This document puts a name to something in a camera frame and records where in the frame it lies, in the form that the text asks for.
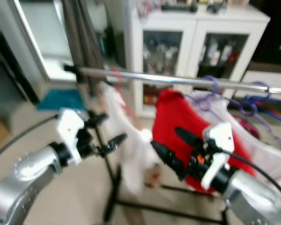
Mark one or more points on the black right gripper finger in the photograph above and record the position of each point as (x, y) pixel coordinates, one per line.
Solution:
(168, 160)
(188, 137)

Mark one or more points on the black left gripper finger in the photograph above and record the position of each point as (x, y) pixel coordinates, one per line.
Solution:
(114, 143)
(97, 120)

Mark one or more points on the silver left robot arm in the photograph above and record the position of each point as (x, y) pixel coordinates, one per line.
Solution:
(28, 166)

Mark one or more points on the purple plastic hanger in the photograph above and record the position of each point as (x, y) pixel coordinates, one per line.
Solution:
(216, 84)
(248, 108)

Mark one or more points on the white shirt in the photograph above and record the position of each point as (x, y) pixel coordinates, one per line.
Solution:
(131, 154)

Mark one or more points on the red shirt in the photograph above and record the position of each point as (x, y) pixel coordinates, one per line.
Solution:
(173, 112)

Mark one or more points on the teal floor mat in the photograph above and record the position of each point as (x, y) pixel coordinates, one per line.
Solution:
(58, 100)

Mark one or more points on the dark grey curtain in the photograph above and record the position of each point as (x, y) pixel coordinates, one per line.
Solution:
(84, 37)

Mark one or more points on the white glass-door cabinet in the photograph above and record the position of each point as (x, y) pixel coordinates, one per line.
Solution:
(194, 28)

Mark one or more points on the grey framed glass door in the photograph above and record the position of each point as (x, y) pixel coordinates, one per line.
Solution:
(18, 42)

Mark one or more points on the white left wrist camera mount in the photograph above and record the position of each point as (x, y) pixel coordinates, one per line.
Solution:
(69, 126)

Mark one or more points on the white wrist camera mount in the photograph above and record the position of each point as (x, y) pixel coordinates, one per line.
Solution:
(69, 126)
(218, 136)

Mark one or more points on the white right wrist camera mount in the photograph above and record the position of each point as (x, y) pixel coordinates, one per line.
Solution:
(218, 136)

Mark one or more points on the black clothes rack frame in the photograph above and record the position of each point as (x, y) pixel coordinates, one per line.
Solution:
(112, 201)

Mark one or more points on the silver metal clothes rail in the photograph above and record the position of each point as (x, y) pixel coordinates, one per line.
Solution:
(159, 78)

